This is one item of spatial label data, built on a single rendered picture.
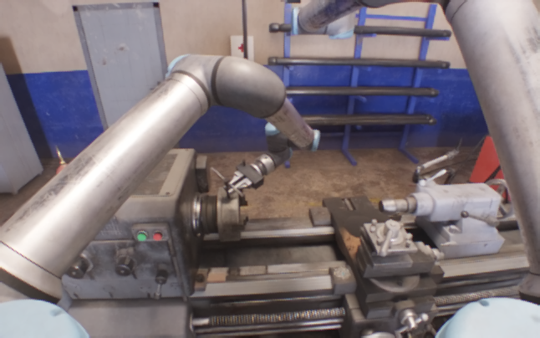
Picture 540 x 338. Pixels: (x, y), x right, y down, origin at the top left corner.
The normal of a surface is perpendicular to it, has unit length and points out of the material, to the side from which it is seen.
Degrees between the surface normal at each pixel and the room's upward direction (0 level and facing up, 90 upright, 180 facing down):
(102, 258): 90
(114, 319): 32
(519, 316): 5
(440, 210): 86
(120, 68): 90
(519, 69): 63
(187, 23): 90
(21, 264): 49
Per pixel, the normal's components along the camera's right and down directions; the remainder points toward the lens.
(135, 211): 0.06, -0.28
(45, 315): 0.08, -0.86
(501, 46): -0.79, -0.10
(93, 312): 0.05, -0.49
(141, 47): 0.08, 0.48
